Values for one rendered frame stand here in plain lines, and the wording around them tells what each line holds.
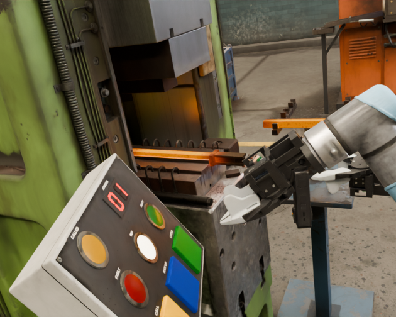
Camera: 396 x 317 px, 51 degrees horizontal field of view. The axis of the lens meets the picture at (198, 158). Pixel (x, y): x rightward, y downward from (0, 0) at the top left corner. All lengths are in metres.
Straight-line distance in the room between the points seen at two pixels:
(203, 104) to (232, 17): 7.53
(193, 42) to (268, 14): 7.65
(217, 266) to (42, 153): 0.58
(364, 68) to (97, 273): 4.18
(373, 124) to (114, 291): 0.46
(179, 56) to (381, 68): 3.66
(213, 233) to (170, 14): 0.58
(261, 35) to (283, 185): 8.18
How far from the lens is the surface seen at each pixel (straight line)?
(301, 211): 0.75
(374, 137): 0.71
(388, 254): 2.49
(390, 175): 0.72
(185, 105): 1.49
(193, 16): 1.15
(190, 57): 1.12
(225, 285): 1.27
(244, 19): 8.90
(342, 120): 0.71
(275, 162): 0.72
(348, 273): 2.34
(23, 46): 0.90
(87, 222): 0.62
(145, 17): 1.00
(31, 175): 1.02
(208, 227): 1.15
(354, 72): 4.59
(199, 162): 1.23
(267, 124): 1.49
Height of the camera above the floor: 1.47
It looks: 22 degrees down
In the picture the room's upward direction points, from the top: 10 degrees counter-clockwise
